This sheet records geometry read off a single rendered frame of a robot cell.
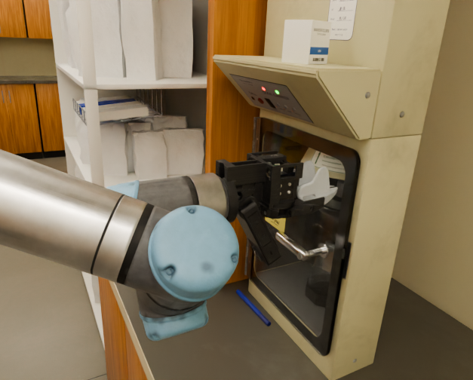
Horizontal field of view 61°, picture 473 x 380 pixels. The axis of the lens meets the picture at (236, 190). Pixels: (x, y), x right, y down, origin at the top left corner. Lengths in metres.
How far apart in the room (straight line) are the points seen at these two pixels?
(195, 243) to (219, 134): 0.59
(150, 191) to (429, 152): 0.78
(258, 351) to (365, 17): 0.65
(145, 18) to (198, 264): 1.49
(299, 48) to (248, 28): 0.29
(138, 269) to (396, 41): 0.46
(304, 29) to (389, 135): 0.20
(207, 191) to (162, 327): 0.17
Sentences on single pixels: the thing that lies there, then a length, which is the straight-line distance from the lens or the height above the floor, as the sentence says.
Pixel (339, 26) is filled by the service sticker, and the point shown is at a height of 1.56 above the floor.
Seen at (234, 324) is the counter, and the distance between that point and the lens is 0.95.
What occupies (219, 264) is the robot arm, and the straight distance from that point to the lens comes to 0.32.
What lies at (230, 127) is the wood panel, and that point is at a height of 1.36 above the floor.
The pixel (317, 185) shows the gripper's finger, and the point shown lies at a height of 1.34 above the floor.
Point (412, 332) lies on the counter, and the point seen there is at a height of 0.94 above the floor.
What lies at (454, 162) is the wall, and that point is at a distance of 1.07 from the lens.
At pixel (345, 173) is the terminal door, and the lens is 0.65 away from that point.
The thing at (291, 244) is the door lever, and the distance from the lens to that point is 0.71.
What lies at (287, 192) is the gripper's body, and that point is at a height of 1.34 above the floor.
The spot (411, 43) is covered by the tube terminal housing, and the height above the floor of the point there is 1.55.
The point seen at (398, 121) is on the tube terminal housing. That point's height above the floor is 1.44.
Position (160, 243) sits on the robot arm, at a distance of 0.32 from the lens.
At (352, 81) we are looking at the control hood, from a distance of 0.58.
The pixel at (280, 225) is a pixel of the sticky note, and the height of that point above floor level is 1.19.
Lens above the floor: 1.54
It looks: 21 degrees down
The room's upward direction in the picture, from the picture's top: 3 degrees clockwise
